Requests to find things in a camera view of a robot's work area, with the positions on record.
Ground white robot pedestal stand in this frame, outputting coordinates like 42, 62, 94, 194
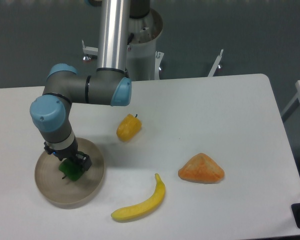
80, 7, 225, 82

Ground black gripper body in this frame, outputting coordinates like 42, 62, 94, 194
49, 139, 78, 161

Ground orange toy pumpkin wedge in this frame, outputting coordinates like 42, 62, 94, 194
178, 153, 225, 184

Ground yellow toy pepper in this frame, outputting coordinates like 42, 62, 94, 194
116, 114, 142, 142

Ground yellow toy banana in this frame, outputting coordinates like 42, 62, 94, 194
110, 173, 166, 222

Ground beige round plate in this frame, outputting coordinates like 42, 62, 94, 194
34, 137, 106, 209

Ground green toy pepper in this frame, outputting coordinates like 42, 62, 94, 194
58, 158, 84, 182

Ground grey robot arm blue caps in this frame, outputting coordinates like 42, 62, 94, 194
29, 0, 150, 171

